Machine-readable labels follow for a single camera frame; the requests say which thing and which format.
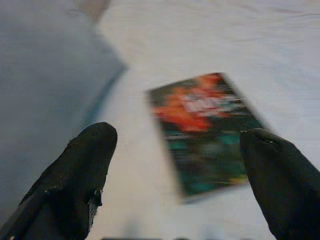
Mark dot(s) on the white quilted mattress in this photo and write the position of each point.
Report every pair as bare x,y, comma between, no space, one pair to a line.
200,37

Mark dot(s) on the green and red book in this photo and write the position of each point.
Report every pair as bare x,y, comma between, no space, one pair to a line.
200,130

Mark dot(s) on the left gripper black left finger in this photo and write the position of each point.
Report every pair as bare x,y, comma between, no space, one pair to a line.
62,187

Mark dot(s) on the grey plush pillow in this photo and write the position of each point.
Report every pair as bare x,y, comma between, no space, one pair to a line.
50,75

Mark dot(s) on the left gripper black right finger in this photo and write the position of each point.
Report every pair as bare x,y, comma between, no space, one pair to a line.
287,190

